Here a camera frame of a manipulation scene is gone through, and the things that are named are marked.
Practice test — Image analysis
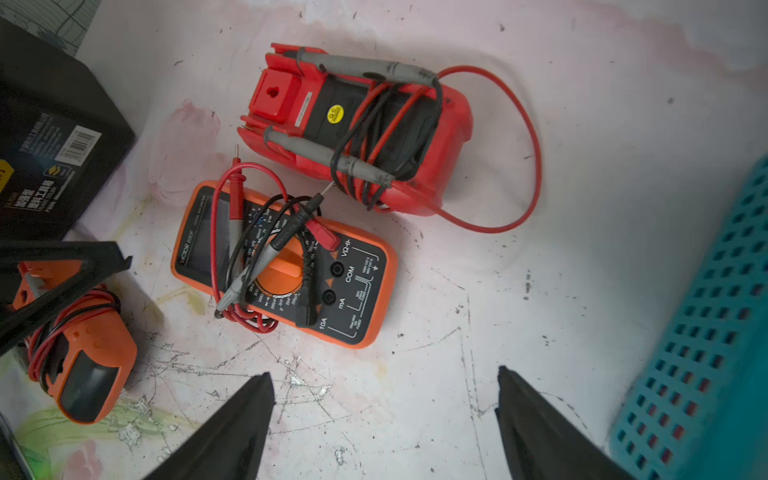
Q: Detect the yellow black toolbox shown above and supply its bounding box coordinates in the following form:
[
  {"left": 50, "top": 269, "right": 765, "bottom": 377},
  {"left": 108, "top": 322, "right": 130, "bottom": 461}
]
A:
[{"left": 1, "top": 21, "right": 135, "bottom": 241}]

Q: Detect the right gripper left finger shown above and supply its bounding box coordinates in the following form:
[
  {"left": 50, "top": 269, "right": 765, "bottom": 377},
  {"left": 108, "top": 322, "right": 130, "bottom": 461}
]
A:
[{"left": 147, "top": 372, "right": 275, "bottom": 479}]

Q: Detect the orange Victor multimeter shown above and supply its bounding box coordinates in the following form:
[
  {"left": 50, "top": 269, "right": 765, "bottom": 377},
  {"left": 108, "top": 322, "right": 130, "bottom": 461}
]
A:
[{"left": 171, "top": 181, "right": 398, "bottom": 349}]

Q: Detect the red multimeter face down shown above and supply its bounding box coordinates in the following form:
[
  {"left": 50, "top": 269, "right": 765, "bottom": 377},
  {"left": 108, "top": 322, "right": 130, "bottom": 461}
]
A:
[{"left": 236, "top": 43, "right": 544, "bottom": 234}]

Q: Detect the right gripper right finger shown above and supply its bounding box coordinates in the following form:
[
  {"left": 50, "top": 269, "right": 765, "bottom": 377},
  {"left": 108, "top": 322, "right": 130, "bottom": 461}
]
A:
[{"left": 495, "top": 366, "right": 631, "bottom": 480}]

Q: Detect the teal plastic basket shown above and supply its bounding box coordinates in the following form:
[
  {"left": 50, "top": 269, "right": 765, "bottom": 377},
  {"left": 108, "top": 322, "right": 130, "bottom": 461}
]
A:
[{"left": 610, "top": 158, "right": 767, "bottom": 479}]

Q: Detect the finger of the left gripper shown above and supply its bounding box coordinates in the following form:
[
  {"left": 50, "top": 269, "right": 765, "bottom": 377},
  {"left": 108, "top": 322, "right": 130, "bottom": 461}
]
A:
[{"left": 0, "top": 241, "right": 133, "bottom": 355}]

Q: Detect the orange multimeter face down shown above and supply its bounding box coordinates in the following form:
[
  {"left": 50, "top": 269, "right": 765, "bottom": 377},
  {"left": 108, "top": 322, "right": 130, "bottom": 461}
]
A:
[{"left": 15, "top": 283, "right": 138, "bottom": 425}]

